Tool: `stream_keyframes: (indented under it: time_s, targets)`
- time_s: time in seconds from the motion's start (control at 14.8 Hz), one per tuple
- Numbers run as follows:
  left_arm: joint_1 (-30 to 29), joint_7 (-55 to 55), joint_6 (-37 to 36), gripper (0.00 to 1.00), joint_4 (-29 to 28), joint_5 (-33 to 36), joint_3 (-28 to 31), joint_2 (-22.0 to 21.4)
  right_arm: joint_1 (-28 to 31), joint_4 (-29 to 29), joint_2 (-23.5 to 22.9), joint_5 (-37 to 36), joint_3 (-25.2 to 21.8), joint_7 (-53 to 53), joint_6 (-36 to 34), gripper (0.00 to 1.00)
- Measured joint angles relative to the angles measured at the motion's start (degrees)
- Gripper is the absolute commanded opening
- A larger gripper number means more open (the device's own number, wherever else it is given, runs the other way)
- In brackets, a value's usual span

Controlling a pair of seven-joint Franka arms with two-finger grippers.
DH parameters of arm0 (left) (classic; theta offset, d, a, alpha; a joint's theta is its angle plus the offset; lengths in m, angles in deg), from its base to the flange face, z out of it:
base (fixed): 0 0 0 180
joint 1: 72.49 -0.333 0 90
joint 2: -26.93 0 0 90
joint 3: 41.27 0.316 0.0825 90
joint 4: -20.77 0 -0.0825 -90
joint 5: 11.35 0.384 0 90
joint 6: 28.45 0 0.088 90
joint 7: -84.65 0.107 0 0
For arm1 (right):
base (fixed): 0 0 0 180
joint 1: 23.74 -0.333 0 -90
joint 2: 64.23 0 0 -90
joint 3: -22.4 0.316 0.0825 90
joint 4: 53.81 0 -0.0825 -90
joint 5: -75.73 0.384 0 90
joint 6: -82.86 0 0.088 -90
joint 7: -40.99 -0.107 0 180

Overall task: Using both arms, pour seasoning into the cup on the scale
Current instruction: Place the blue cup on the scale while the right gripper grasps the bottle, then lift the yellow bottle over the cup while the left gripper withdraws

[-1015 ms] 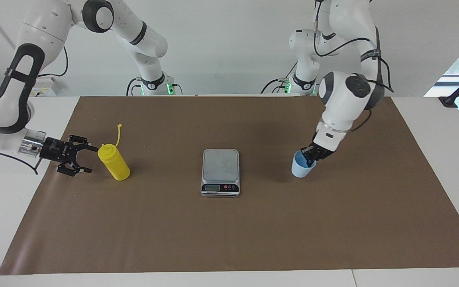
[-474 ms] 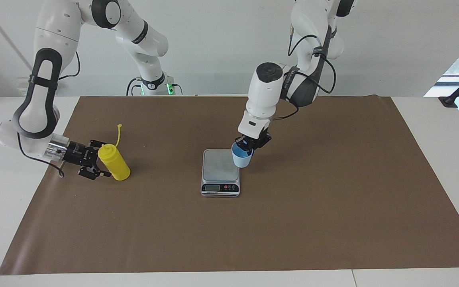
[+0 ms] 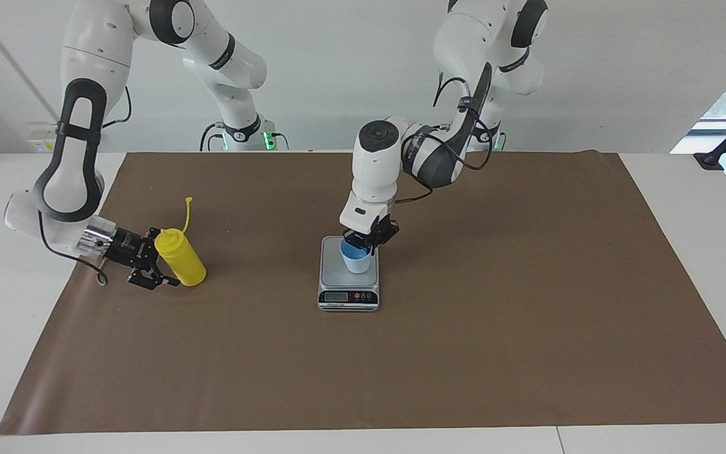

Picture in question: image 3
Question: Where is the yellow squeeze bottle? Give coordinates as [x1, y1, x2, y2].
[154, 197, 207, 288]

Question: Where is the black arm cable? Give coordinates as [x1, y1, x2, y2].
[393, 74, 497, 206]
[37, 211, 110, 287]

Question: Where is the brown table mat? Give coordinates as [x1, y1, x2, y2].
[0, 150, 726, 436]

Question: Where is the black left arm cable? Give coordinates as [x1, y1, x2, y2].
[393, 74, 497, 206]

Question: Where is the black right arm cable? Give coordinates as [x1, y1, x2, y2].
[37, 211, 110, 287]

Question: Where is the silver digital kitchen scale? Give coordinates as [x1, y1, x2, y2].
[317, 235, 381, 313]

